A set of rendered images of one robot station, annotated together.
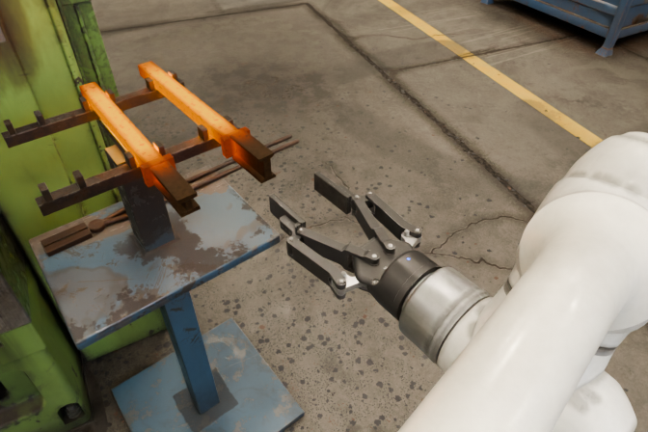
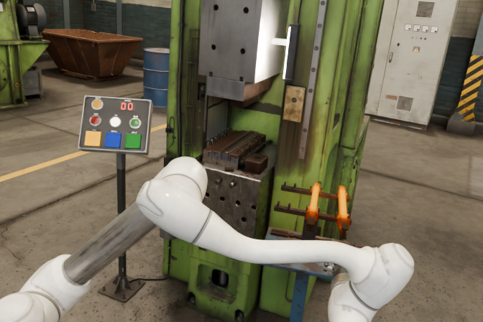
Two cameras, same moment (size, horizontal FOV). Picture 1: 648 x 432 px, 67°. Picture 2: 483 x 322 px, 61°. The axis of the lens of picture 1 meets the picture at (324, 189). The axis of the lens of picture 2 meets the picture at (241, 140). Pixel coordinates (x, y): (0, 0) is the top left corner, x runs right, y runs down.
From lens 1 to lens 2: 97 cm
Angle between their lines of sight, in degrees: 48
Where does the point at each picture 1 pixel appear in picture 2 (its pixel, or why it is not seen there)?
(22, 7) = (315, 150)
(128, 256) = not seen: hidden behind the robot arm
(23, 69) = (304, 170)
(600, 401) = (349, 312)
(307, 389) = not seen: outside the picture
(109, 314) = not seen: hidden behind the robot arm
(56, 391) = (241, 299)
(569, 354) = (316, 247)
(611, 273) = (342, 249)
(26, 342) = (245, 267)
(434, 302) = (340, 277)
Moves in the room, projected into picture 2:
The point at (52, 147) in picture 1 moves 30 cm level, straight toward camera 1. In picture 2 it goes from (297, 201) to (286, 229)
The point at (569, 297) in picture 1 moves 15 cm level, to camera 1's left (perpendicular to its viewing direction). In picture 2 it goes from (326, 243) to (286, 217)
